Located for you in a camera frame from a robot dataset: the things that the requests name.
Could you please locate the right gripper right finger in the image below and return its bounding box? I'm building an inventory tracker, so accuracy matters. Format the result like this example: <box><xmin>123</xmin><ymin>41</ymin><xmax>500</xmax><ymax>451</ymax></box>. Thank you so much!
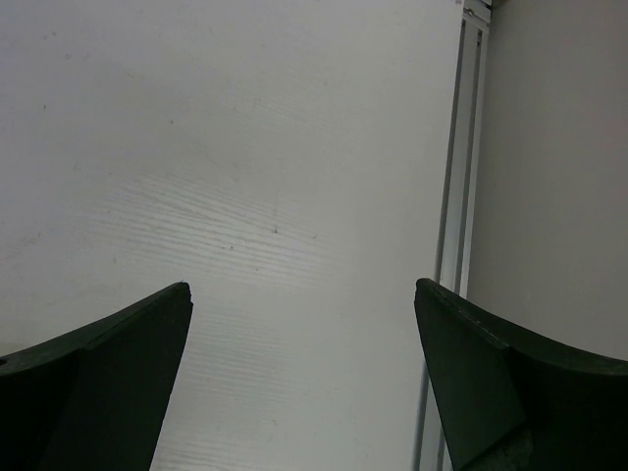
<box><xmin>414</xmin><ymin>279</ymin><xmax>627</xmax><ymax>470</ymax></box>

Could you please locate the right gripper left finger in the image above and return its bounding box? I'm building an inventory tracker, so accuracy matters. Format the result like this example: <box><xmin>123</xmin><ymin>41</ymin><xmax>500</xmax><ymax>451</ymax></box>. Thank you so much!
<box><xmin>1</xmin><ymin>282</ymin><xmax>192</xmax><ymax>470</ymax></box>

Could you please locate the aluminium rail right edge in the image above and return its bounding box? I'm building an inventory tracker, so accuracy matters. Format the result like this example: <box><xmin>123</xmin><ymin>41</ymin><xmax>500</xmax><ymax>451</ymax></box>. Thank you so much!
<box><xmin>413</xmin><ymin>0</ymin><xmax>497</xmax><ymax>470</ymax></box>

